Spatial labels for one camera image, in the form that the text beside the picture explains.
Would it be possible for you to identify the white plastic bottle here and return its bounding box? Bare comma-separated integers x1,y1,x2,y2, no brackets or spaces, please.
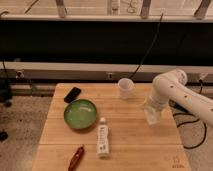
97,117,110,158

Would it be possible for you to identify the grey wall rail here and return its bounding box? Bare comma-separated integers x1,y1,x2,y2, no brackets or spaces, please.
0,60,213,83

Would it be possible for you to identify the black chair base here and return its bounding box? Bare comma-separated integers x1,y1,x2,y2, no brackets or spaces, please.
0,79,12,141

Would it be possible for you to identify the black floor cable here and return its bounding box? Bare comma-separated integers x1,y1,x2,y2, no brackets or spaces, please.
171,78,213,150

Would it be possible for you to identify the black phone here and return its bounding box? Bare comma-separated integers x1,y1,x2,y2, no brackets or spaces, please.
64,87,81,103

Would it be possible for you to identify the red brown tool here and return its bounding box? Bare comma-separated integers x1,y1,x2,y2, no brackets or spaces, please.
68,146,85,171

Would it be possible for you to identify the white rectangular sponge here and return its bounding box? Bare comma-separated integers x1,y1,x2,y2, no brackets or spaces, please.
144,106,161,125

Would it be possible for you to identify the green bowl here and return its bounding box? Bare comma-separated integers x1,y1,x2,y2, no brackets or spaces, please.
64,99,97,130

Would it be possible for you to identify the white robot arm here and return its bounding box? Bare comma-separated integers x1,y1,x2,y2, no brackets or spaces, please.
143,69,213,127

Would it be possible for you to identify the black hanging cable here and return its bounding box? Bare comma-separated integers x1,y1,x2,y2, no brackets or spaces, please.
129,13,164,80

